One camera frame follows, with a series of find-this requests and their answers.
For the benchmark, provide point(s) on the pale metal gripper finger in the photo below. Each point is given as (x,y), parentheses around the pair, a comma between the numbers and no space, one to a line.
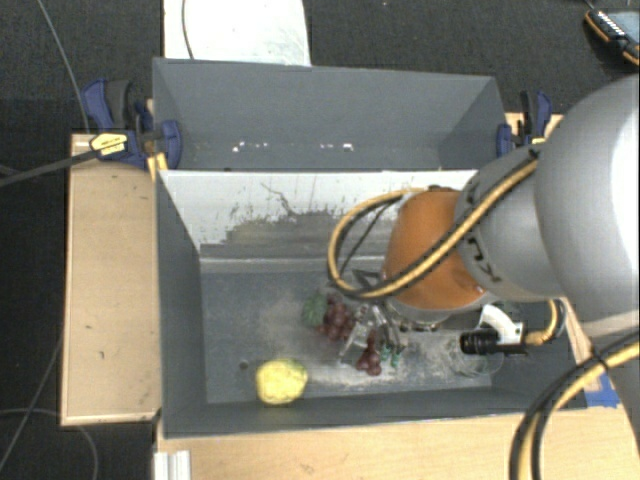
(361,329)
(350,350)

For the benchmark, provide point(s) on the purple toy grape bunch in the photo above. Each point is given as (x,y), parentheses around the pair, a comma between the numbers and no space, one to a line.
(337,318)

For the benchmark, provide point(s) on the yellow ball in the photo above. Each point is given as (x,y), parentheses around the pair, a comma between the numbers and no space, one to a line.
(281,382)

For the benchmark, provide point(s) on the clear glass cup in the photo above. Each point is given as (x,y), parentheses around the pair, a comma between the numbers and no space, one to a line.
(475,365)

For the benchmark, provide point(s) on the grey metal bin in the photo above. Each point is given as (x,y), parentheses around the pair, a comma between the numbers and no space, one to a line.
(260,288)

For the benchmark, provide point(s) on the pale wood flat board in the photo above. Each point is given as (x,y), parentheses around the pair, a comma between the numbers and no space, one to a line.
(112,293)

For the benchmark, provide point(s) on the black cylinder on white bracket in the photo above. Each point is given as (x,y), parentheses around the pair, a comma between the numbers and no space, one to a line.
(487,340)

